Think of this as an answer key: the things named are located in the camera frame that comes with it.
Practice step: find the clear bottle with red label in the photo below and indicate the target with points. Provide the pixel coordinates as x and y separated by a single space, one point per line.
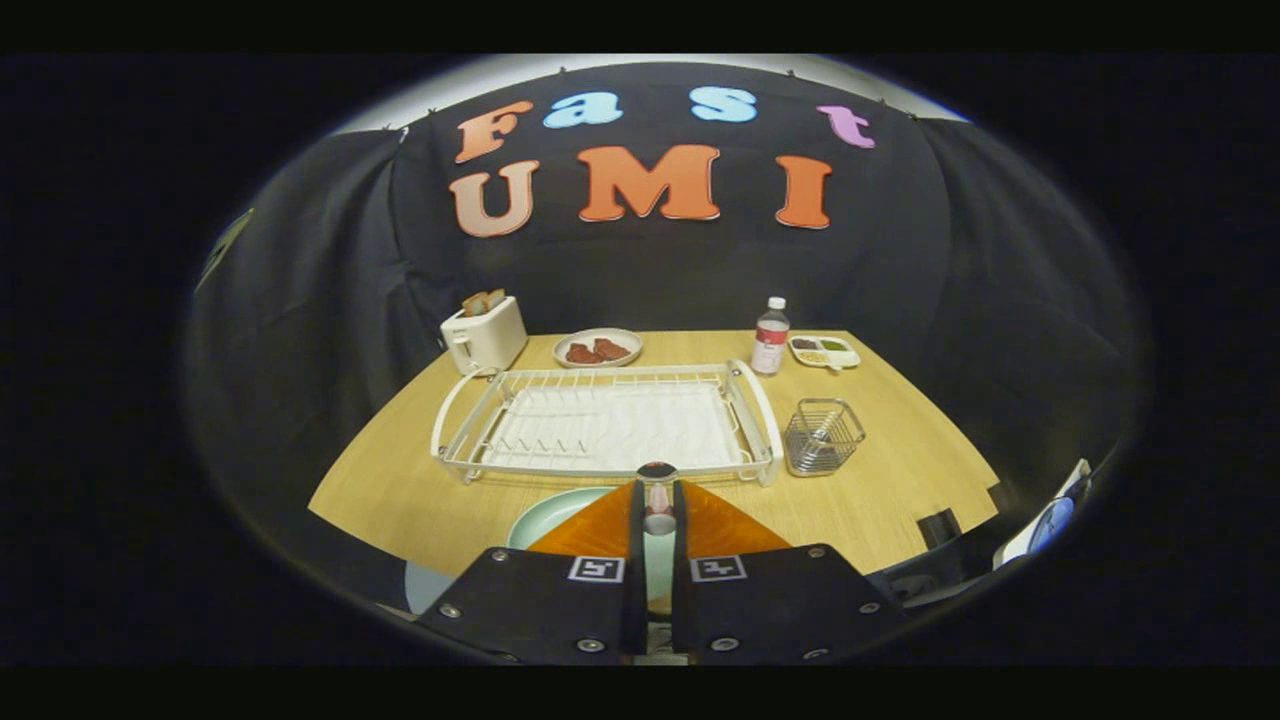
769 345

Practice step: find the red meat piece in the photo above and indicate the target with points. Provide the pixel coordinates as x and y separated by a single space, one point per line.
612 349
582 354

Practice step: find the small black stand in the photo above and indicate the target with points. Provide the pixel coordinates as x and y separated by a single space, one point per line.
940 528

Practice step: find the pale green plate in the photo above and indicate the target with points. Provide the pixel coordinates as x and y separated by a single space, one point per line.
550 515

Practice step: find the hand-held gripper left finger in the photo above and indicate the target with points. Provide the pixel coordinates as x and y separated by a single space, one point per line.
636 590

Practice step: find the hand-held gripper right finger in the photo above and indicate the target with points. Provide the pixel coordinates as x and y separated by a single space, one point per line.
682 590

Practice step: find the white toaster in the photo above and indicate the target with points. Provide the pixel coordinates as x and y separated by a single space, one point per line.
488 340

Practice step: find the black backdrop cloth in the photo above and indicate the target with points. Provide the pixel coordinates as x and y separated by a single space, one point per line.
950 300

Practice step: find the white divided snack tray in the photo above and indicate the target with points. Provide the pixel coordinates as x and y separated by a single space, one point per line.
825 352

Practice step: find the toasted bread slice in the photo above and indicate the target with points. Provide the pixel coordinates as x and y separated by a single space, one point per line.
497 298
474 303

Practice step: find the beige dish with red food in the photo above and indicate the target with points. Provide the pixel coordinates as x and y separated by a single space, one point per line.
598 335

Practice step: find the white and blue board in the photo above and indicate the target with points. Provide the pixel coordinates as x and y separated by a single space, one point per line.
1050 520

